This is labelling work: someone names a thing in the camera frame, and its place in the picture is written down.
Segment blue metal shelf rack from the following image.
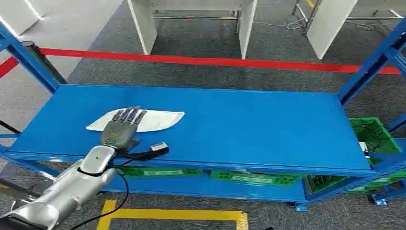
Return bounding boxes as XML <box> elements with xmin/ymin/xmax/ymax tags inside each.
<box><xmin>0</xmin><ymin>18</ymin><xmax>406</xmax><ymax>213</ymax></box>

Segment white panel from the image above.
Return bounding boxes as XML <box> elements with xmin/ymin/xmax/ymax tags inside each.
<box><xmin>0</xmin><ymin>0</ymin><xmax>44</xmax><ymax>36</ymax></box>
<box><xmin>305</xmin><ymin>0</ymin><xmax>359</xmax><ymax>60</ymax></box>

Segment black barrier post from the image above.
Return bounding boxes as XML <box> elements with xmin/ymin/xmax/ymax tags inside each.
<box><xmin>20</xmin><ymin>40</ymin><xmax>69</xmax><ymax>86</ymax></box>

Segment white desk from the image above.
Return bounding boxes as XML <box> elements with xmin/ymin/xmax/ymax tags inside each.
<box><xmin>127</xmin><ymin>0</ymin><xmax>258</xmax><ymax>60</ymax></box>

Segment green plastic crate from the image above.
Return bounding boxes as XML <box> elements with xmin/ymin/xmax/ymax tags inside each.
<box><xmin>306</xmin><ymin>174</ymin><xmax>350</xmax><ymax>194</ymax></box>
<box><xmin>349</xmin><ymin>117</ymin><xmax>404</xmax><ymax>166</ymax></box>
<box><xmin>209</xmin><ymin>170</ymin><xmax>307</xmax><ymax>187</ymax></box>
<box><xmin>118</xmin><ymin>166</ymin><xmax>204</xmax><ymax>179</ymax></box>

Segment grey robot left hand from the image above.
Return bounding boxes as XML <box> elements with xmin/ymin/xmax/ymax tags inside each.
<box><xmin>100</xmin><ymin>105</ymin><xmax>148</xmax><ymax>153</ymax></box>

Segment steel frame legs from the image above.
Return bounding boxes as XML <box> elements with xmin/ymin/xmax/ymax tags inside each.
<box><xmin>291</xmin><ymin>0</ymin><xmax>322</xmax><ymax>35</ymax></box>

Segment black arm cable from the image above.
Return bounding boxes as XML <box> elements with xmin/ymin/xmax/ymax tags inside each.
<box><xmin>70</xmin><ymin>158</ymin><xmax>134</xmax><ymax>230</ymax></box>

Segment white floor cable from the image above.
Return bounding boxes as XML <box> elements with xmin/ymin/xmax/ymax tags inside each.
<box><xmin>253</xmin><ymin>16</ymin><xmax>308</xmax><ymax>31</ymax></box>
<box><xmin>346</xmin><ymin>19</ymin><xmax>395</xmax><ymax>32</ymax></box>

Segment white triangular panel part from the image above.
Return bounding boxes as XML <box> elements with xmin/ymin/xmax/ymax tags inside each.
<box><xmin>86</xmin><ymin>109</ymin><xmax>186</xmax><ymax>133</ymax></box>

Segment yellow floor tape frame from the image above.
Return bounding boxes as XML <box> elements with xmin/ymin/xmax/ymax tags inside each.
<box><xmin>96</xmin><ymin>199</ymin><xmax>249</xmax><ymax>230</ymax></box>

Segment red barrier belt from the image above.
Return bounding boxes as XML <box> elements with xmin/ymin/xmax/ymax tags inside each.
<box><xmin>38</xmin><ymin>47</ymin><xmax>402</xmax><ymax>76</ymax></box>
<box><xmin>0</xmin><ymin>56</ymin><xmax>20</xmax><ymax>79</ymax></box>

